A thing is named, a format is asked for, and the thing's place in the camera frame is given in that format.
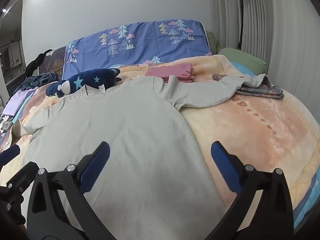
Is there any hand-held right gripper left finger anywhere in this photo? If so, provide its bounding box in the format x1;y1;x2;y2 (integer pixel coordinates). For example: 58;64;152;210
26;141;118;240

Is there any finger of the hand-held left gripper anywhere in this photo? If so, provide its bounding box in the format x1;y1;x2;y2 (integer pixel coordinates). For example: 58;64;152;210
0;161;40;227
0;144;21;166

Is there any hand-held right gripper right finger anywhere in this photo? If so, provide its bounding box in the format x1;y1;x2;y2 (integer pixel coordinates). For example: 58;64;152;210
205;141;294;240

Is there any light grey t-shirt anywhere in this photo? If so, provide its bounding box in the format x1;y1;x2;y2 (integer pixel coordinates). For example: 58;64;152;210
12;74;269;240

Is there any cartoon print sheet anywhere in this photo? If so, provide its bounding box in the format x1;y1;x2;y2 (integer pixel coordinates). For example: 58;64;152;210
0;115;13;143

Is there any peach plush blanket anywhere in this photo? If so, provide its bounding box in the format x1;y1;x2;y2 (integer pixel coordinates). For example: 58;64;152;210
0;55;320;230

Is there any lilac cloth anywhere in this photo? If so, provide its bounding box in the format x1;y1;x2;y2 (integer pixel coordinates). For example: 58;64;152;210
2;89;34;117

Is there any dark teal fuzzy blanket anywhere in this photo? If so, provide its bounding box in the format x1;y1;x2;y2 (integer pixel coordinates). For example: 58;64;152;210
20;72;59;90

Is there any folded paisley cloth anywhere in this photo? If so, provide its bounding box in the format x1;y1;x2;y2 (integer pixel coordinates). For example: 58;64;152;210
212;74;284;100

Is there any navy star-pattern garment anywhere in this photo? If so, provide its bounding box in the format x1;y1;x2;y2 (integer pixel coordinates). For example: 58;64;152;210
45;68;122;98

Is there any dark tree print pillow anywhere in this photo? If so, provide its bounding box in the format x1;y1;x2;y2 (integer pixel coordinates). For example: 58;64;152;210
41;46;67;77

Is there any folded pink cloth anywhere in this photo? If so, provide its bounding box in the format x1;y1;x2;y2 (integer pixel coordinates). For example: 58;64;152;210
145;64;195;83

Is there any arched mirror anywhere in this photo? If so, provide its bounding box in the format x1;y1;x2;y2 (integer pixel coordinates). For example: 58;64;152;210
0;0;27;80

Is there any green pillow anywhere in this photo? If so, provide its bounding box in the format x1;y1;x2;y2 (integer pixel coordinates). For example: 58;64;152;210
217;47;267;75

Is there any blue tree print sheet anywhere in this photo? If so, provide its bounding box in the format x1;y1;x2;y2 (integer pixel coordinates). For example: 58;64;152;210
61;19;213;80

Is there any white pleated curtain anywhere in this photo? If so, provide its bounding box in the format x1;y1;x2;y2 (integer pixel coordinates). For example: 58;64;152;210
209;0;320;80

